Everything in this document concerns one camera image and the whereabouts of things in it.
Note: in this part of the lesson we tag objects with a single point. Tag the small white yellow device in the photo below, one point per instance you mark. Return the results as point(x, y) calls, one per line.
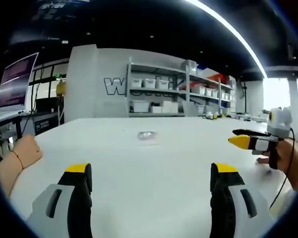
point(211, 115)

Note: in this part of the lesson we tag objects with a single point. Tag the grey side desk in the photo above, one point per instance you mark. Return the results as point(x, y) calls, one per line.
point(5, 124)

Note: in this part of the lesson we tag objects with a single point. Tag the yellow hanging object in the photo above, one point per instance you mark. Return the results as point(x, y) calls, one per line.
point(61, 88)

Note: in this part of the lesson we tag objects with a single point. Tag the person's right hand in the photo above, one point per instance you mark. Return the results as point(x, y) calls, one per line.
point(286, 153)

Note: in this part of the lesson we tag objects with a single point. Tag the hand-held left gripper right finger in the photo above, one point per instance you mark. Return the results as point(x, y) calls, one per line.
point(236, 198)

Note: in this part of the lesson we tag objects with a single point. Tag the black box with label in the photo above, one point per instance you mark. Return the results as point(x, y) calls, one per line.
point(46, 125)

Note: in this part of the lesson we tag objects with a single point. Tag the grey metal shelving unit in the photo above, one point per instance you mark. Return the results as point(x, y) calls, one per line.
point(211, 89)
point(156, 91)

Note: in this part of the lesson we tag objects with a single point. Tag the metal shelving with bins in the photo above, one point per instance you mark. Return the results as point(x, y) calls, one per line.
point(169, 85)

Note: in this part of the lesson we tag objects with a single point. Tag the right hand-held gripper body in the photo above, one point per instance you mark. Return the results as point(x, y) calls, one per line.
point(279, 124)

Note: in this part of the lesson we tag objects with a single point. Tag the white ceiling light strip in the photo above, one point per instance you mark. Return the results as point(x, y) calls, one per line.
point(241, 34)

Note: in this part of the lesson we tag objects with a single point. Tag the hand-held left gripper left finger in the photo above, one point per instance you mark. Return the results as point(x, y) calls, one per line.
point(64, 198)

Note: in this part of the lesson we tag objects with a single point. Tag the clear resealable bag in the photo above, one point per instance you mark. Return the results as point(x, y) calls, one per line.
point(148, 137)

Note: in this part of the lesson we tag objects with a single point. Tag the open laptop with purple screen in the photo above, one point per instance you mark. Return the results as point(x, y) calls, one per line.
point(16, 81)

